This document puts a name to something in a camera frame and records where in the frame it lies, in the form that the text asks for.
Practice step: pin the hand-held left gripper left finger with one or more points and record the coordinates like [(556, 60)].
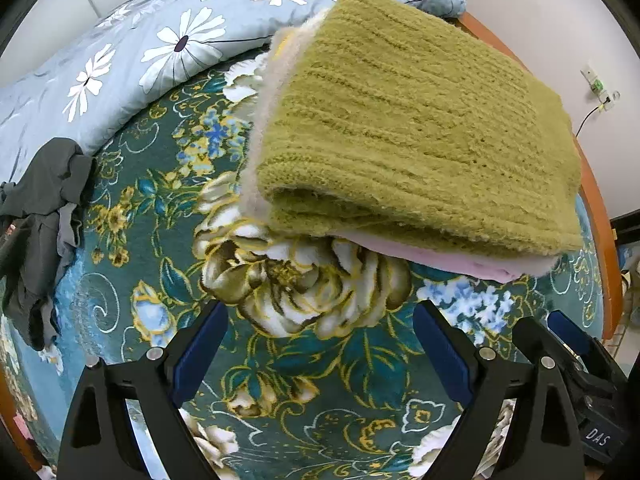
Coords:
[(200, 355)]

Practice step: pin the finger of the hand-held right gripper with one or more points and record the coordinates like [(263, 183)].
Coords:
[(530, 335), (572, 332)]

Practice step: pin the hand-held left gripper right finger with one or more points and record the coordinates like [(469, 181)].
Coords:
[(440, 355)]

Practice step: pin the olive green knit sweater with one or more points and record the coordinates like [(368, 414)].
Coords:
[(400, 110)]

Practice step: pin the teal floral blanket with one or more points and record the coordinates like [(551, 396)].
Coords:
[(300, 360)]

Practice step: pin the dark furniture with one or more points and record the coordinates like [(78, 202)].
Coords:
[(627, 230)]

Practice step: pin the dark grey garment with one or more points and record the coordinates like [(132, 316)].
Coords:
[(35, 240)]

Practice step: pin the light blue daisy quilt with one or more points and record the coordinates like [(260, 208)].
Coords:
[(125, 35)]

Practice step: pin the white wall socket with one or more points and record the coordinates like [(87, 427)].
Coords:
[(596, 82)]

